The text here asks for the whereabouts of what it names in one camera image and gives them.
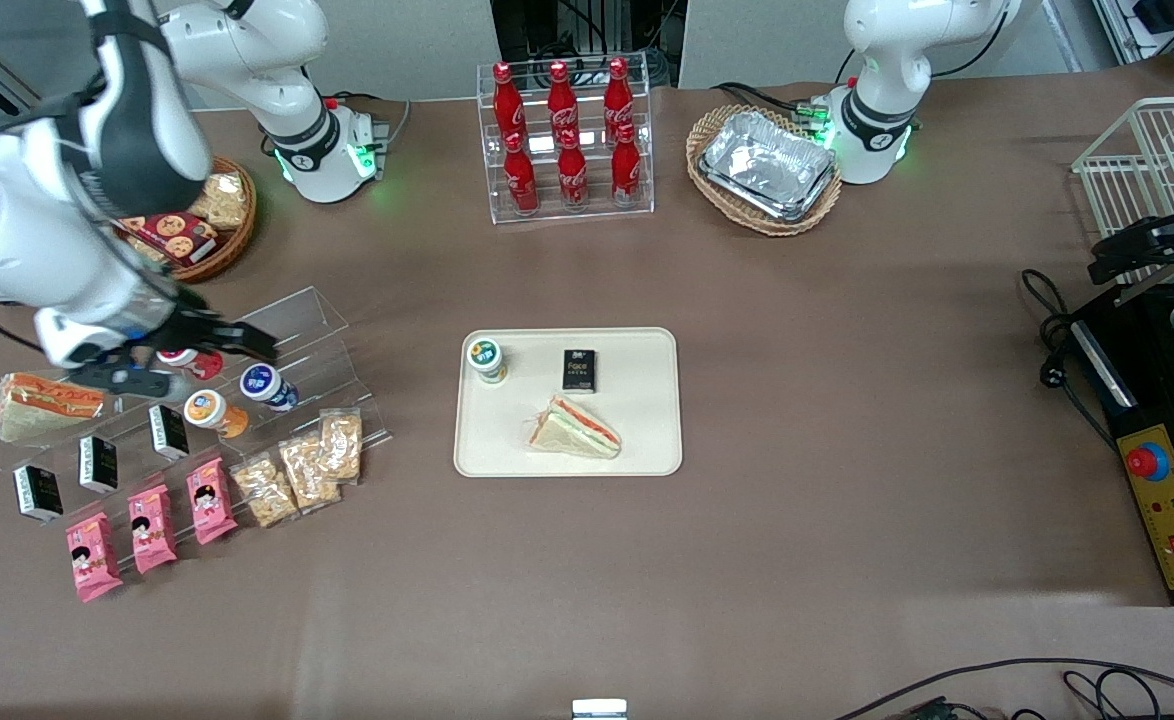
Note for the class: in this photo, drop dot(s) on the red cookie box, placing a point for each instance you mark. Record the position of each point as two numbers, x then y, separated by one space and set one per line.
177 235

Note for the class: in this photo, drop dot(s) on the blue gum bottle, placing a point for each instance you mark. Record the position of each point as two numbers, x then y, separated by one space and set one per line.
265 384

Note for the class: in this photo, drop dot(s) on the stacked aluminium foil trays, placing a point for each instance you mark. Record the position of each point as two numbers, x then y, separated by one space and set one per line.
767 165

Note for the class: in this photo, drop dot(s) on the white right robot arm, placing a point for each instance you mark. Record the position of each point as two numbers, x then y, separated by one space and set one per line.
47 230

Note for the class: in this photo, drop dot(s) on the cream plastic tray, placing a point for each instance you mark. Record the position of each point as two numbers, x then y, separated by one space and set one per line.
637 420

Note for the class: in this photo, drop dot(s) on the small silver white device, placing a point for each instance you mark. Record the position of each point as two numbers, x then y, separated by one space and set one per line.
599 710

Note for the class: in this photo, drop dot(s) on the red cola bottle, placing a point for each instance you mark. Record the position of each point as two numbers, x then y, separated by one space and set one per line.
618 95
561 98
521 180
507 100
626 170
572 175

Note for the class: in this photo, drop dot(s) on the oval light wicker basket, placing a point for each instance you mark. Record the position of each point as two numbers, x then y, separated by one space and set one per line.
717 200

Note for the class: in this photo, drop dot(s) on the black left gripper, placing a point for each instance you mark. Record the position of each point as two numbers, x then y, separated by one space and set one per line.
1155 239

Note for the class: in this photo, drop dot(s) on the clear acrylic bottle rack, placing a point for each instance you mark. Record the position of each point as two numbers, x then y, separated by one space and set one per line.
567 215

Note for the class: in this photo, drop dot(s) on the black Face box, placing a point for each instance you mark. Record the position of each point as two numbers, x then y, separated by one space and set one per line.
578 371

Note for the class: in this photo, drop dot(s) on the pink snack packet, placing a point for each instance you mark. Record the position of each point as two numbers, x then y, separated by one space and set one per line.
93 556
152 528
211 500

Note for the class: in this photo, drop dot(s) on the black appliance with yellow panel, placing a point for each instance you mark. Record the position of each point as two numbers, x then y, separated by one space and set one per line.
1172 520

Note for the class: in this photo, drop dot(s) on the red gum bottle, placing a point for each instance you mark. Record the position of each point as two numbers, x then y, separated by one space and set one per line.
202 364

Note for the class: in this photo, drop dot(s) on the green gum bottle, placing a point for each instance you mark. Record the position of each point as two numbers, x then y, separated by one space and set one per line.
488 360

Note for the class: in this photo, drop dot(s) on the wrapped triangle sandwich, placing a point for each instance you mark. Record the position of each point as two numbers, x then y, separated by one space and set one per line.
37 410
577 430

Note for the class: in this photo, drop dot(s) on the small black carton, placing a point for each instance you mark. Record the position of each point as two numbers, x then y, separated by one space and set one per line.
168 432
98 465
39 494

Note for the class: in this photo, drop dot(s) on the orange gum bottle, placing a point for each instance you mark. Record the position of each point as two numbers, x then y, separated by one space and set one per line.
209 410

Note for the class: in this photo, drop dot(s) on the round brown wicker basket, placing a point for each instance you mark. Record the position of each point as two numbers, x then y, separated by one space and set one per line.
237 245

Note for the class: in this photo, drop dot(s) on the clear snack bag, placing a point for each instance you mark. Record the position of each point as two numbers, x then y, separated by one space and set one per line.
225 200

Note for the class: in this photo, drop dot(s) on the clear bag of crackers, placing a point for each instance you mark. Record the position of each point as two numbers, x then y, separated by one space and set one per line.
309 472
265 490
340 446

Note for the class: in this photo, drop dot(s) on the clear acrylic tiered stand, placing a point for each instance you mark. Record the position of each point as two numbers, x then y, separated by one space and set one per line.
312 315

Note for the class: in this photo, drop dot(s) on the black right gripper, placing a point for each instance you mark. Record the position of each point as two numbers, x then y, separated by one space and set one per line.
190 323

